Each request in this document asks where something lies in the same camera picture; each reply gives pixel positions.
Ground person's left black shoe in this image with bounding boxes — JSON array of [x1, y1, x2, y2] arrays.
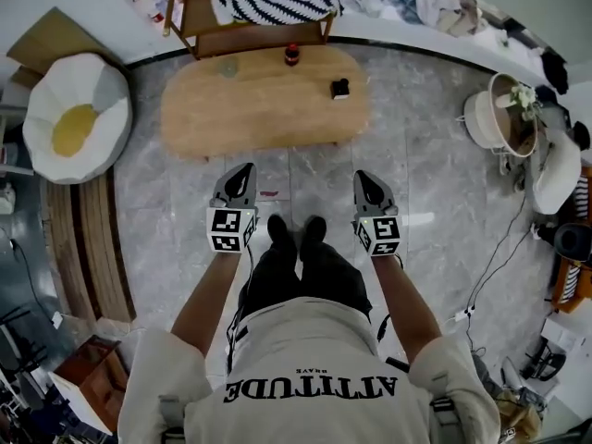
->
[[266, 214, 291, 248]]

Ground wooden coffee table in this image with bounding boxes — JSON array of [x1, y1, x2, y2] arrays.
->
[[159, 43, 372, 162]]

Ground orange wooden chair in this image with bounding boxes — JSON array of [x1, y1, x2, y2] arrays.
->
[[550, 164, 592, 315]]

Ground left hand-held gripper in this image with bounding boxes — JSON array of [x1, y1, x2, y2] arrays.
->
[[205, 163, 259, 254]]

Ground person's left forearm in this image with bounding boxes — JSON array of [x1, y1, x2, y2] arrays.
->
[[169, 247, 252, 358]]

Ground white flower bunch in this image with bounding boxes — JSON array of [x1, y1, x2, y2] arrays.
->
[[509, 82, 542, 122]]

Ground white round basket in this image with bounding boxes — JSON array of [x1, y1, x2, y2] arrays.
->
[[462, 72, 549, 158]]

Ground wooden shelf rack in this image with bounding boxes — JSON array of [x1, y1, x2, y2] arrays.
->
[[163, 0, 337, 60]]

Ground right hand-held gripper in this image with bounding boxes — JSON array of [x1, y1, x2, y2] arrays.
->
[[352, 169, 402, 259]]

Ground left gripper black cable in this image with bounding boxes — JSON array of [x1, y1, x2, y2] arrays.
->
[[225, 244, 256, 381]]

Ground black garment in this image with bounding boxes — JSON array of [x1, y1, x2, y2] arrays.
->
[[539, 50, 571, 95]]

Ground brown white cabinet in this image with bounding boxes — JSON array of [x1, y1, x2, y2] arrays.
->
[[47, 334, 131, 436]]

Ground long black floor cable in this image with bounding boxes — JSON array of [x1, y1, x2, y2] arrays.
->
[[464, 191, 534, 349]]

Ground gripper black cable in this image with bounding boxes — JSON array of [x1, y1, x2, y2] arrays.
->
[[225, 244, 256, 381], [376, 253, 406, 344]]

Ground person's black trousers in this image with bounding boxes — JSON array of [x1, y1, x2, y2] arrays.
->
[[237, 240, 374, 319]]

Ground white egg-shaped bean bag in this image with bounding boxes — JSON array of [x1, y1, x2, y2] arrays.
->
[[21, 51, 134, 185]]

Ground person's beige printed shirt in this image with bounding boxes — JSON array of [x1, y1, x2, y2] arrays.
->
[[117, 295, 503, 444]]

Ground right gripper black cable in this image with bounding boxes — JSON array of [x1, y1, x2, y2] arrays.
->
[[376, 253, 406, 344]]

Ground person's right forearm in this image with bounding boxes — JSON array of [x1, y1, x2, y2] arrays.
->
[[369, 252, 445, 365]]

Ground brown cardboard box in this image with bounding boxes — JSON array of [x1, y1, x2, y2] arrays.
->
[[6, 6, 122, 87]]

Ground person's black shoe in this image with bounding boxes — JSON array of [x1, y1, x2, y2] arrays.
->
[[266, 214, 291, 248], [302, 215, 328, 248]]

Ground round striped wooden platform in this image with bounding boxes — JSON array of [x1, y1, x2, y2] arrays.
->
[[43, 166, 137, 326]]

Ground person's right black shoe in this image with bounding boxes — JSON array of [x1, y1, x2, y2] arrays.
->
[[302, 215, 328, 248]]

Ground white plush cushion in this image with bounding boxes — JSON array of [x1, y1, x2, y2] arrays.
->
[[530, 129, 583, 216]]

